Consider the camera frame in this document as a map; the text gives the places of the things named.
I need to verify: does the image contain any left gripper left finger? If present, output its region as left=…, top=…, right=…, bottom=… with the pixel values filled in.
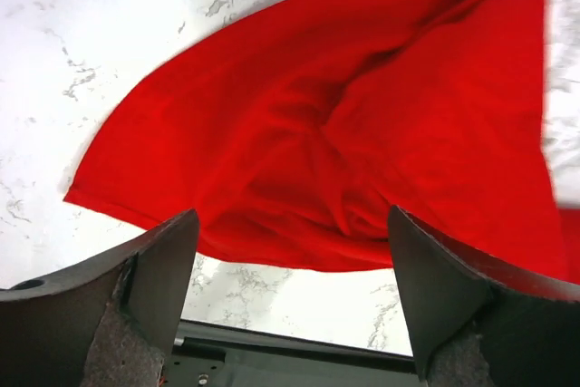
left=1, top=210, right=199, bottom=386

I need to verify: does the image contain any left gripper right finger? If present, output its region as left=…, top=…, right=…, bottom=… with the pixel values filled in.
left=387, top=207, right=579, bottom=386

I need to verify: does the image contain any red t shirt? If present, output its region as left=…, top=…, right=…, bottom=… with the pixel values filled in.
left=65, top=0, right=579, bottom=283

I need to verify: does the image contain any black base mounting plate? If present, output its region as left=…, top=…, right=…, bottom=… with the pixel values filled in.
left=159, top=320, right=421, bottom=387

